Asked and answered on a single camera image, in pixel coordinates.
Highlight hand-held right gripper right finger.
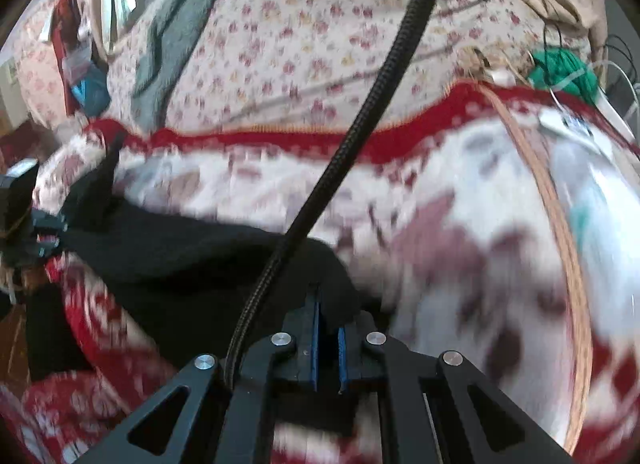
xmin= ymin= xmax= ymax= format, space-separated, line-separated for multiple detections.
xmin=336 ymin=311 xmax=576 ymax=464

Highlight blue bag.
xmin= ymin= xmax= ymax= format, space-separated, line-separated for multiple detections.
xmin=70 ymin=68 xmax=111 ymax=117

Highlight white cable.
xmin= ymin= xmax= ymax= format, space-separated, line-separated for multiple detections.
xmin=550 ymin=61 xmax=640 ymax=145

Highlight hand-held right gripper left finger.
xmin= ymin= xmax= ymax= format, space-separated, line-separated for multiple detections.
xmin=75 ymin=286 xmax=322 ymax=464

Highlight red hanging garment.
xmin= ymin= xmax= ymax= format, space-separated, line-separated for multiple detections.
xmin=50 ymin=0 xmax=78 ymax=94

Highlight grey fleece garment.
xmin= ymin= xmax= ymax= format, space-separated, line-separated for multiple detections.
xmin=132 ymin=0 xmax=256 ymax=129

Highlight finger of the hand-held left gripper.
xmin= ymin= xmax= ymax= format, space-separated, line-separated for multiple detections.
xmin=30 ymin=236 xmax=63 ymax=259
xmin=31 ymin=211 xmax=68 ymax=235

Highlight floral cloth cover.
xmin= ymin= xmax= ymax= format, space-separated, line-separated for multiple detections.
xmin=12 ymin=0 xmax=76 ymax=125

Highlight beige curtain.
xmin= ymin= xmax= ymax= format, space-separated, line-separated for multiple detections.
xmin=90 ymin=0 xmax=131 ymax=59

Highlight clear plastic bag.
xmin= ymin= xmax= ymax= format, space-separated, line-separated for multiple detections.
xmin=65 ymin=48 xmax=96 ymax=84

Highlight floral quilt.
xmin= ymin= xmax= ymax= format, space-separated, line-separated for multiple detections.
xmin=107 ymin=0 xmax=601 ymax=135

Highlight thin wooden hoop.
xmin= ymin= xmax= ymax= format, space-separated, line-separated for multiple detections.
xmin=477 ymin=84 xmax=593 ymax=450

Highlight black pants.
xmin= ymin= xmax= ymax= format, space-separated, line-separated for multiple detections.
xmin=25 ymin=131 xmax=386 ymax=385

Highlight green yarn ball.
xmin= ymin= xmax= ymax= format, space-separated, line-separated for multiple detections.
xmin=527 ymin=46 xmax=601 ymax=104

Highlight red white plush blanket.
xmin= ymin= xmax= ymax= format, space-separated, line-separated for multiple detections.
xmin=0 ymin=81 xmax=640 ymax=464

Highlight black braided cable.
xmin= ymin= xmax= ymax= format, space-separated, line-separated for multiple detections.
xmin=222 ymin=0 xmax=451 ymax=390

